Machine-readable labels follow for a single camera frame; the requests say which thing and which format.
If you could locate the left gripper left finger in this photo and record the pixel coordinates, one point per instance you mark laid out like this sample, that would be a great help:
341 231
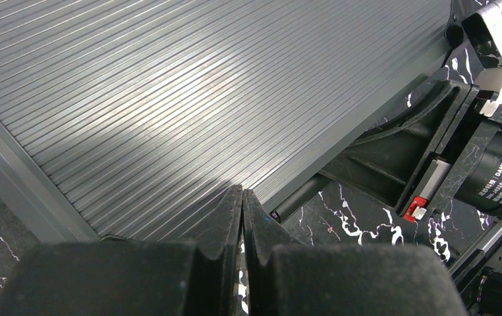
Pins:
195 274

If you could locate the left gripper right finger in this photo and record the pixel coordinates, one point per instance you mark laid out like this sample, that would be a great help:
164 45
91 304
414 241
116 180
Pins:
287 277

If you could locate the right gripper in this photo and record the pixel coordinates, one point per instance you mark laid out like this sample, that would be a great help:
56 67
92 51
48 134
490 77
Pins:
448 145

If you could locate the black poker set case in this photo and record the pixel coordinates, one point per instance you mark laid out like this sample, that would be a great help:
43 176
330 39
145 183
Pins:
131 118

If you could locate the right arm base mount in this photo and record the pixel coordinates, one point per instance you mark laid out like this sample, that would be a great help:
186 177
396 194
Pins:
477 274

